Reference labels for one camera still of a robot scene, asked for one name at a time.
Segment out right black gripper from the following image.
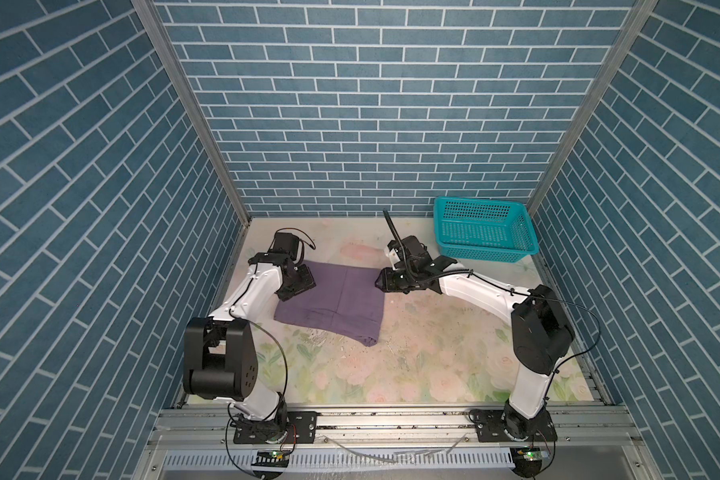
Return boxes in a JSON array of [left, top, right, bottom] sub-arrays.
[[372, 266, 418, 292]]

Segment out right corner metal post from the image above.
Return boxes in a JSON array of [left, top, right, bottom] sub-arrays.
[[526, 0, 658, 217]]

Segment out purple trousers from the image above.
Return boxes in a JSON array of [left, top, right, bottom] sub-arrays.
[[274, 261, 385, 347]]

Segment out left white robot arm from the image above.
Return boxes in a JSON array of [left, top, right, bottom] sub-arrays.
[[183, 253, 315, 428]]

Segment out green circuit board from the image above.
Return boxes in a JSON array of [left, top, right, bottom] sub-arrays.
[[510, 447, 548, 477], [251, 450, 291, 471]]

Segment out left green circuit board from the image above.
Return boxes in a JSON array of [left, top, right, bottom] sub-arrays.
[[251, 450, 291, 471]]

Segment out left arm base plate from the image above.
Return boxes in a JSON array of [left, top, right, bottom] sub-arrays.
[[232, 411, 318, 445]]

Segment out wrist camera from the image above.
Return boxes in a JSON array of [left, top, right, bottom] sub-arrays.
[[386, 235, 432, 271], [268, 231, 305, 265]]

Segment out right green circuit board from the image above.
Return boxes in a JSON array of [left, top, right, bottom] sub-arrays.
[[510, 447, 548, 477]]

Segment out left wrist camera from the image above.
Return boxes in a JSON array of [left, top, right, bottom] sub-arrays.
[[268, 231, 305, 265]]

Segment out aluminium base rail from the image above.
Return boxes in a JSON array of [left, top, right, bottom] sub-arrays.
[[135, 403, 659, 479]]

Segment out teal plastic basket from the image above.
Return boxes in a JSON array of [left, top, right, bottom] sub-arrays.
[[434, 196, 539, 263]]

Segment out corner metal post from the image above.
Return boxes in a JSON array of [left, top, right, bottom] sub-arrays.
[[132, 0, 250, 228], [526, 0, 658, 217]]

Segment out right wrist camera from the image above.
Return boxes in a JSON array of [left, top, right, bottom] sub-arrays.
[[386, 235, 432, 271]]

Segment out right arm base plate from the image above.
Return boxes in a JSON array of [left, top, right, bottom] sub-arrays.
[[467, 404, 558, 444]]

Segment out left corner metal post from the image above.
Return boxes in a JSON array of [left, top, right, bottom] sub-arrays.
[[132, 0, 250, 228]]

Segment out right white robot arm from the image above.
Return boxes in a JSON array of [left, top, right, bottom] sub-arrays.
[[375, 256, 575, 441]]

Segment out white slotted cable duct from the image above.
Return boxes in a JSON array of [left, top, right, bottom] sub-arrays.
[[163, 448, 514, 473]]

